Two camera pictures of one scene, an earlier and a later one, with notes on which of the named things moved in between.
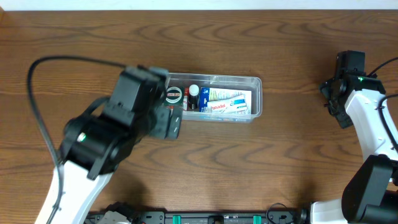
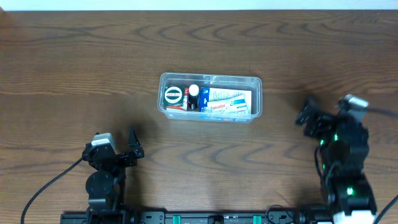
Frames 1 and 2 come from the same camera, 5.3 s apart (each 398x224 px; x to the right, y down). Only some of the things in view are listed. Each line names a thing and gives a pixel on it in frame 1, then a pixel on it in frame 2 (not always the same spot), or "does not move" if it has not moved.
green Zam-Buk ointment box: x=175 y=95 does not move
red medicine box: x=186 y=99 does not move
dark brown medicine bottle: x=193 y=97 does not move
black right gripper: x=337 y=109 -> x=324 y=125
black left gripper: x=169 y=121 -> x=115 y=156
